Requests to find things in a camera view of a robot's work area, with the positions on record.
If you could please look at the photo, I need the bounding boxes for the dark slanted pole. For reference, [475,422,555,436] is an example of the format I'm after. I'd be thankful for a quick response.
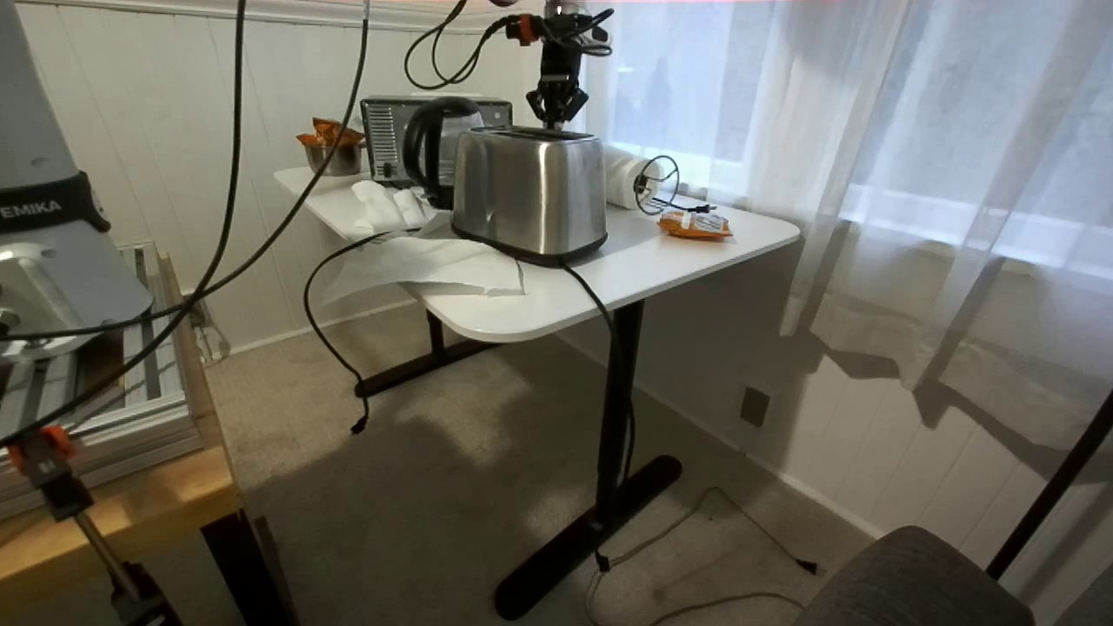
[986,387,1113,583]

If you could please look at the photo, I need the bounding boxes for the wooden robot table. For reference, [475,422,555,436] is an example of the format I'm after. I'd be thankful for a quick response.
[0,447,298,626]

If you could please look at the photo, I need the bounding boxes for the grey fabric chair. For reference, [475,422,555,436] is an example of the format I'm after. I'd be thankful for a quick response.
[793,523,1042,626]

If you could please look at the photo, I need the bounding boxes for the white cloth towel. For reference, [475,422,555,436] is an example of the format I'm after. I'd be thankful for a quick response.
[329,231,530,309]

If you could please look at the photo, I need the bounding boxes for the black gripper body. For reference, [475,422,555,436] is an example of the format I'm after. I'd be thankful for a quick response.
[530,40,596,107]

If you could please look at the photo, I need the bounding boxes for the orange black clamp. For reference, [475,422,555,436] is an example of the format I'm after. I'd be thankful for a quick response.
[4,425,97,529]

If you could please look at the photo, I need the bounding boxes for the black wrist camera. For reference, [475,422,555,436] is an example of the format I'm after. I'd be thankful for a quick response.
[542,0,620,59]

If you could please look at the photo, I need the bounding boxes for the metal bowl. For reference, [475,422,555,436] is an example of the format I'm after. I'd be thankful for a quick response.
[297,134,370,181]

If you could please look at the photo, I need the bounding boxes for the black toaster power cable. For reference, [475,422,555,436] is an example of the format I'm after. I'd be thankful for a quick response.
[558,258,645,573]

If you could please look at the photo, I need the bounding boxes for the stainless steel toaster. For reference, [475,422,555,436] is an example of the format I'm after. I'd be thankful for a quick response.
[448,124,614,268]

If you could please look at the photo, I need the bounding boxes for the white crumpled towel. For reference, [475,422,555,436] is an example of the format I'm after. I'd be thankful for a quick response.
[302,179,443,245]

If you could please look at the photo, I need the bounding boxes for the orange snack packets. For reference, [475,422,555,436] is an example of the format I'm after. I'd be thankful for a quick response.
[297,116,370,152]

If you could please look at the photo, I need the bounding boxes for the black countertop oven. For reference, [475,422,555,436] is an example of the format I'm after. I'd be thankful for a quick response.
[360,95,514,192]

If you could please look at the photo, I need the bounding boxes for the black glass electric kettle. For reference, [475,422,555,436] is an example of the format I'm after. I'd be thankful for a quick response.
[402,95,492,211]

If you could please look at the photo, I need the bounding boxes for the black table frame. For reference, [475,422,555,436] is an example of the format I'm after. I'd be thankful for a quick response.
[352,299,684,623]

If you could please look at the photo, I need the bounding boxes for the thin floor cable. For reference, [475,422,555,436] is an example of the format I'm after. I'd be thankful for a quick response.
[581,482,822,626]

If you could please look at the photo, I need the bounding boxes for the coiled charger cable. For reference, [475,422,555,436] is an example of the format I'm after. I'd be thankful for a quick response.
[635,151,716,217]

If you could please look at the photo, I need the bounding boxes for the orange white small packet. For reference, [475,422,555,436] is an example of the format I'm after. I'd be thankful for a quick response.
[654,210,738,245]

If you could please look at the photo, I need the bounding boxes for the white wall outlet with plug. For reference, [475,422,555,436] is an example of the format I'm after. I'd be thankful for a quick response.
[180,288,235,367]

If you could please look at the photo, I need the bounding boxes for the long black robot cable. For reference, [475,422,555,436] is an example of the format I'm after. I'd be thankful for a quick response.
[0,0,251,448]
[0,0,377,346]

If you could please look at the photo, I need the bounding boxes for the black kettle power cable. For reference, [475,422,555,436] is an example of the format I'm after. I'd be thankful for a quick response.
[298,231,388,437]

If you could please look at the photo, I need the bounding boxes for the brown wall outlet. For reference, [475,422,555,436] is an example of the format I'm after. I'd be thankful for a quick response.
[738,382,774,431]

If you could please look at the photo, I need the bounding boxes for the sheer white curtain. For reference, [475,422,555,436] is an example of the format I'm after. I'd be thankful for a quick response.
[578,0,1113,626]

